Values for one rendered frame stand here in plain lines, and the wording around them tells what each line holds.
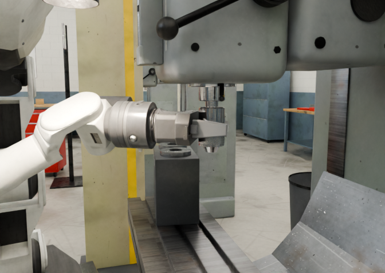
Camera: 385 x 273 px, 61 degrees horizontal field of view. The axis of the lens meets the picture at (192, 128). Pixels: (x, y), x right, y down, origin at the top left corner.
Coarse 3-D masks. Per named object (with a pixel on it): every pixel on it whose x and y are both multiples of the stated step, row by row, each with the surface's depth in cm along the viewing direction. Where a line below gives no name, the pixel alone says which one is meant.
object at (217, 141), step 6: (204, 114) 57; (210, 114) 57; (216, 114) 57; (222, 114) 58; (204, 120) 57; (210, 120) 57; (216, 120) 57; (222, 120) 58; (204, 138) 58; (210, 138) 57; (216, 138) 57; (222, 138) 58; (204, 144) 58; (210, 144) 57; (216, 144) 58; (222, 144) 58
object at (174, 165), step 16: (160, 144) 103; (160, 160) 88; (176, 160) 88; (192, 160) 89; (160, 176) 88; (176, 176) 89; (192, 176) 89; (160, 192) 89; (176, 192) 89; (192, 192) 90; (160, 208) 89; (176, 208) 90; (192, 208) 90; (160, 224) 90; (176, 224) 90
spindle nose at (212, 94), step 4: (200, 88) 57; (204, 88) 57; (208, 88) 56; (212, 88) 56; (216, 88) 56; (224, 88) 57; (200, 92) 58; (204, 92) 57; (208, 92) 56; (212, 92) 56; (216, 92) 56; (200, 96) 58; (204, 96) 57; (208, 96) 56; (212, 96) 56; (216, 96) 56; (200, 100) 58; (204, 100) 57; (208, 100) 57; (212, 100) 56; (216, 100) 57; (224, 100) 58
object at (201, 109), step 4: (200, 108) 58; (204, 108) 57; (208, 108) 57; (212, 108) 57; (216, 108) 57; (220, 108) 57; (224, 108) 58; (200, 112) 58; (204, 112) 57; (208, 112) 57; (212, 112) 57; (216, 112) 57; (220, 112) 57; (224, 112) 58
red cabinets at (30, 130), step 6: (36, 108) 472; (42, 108) 472; (48, 108) 472; (36, 114) 463; (30, 120) 463; (36, 120) 464; (30, 126) 464; (30, 132) 465; (60, 150) 492; (60, 162) 491; (48, 168) 474; (54, 168) 475; (60, 168) 490; (54, 174) 479
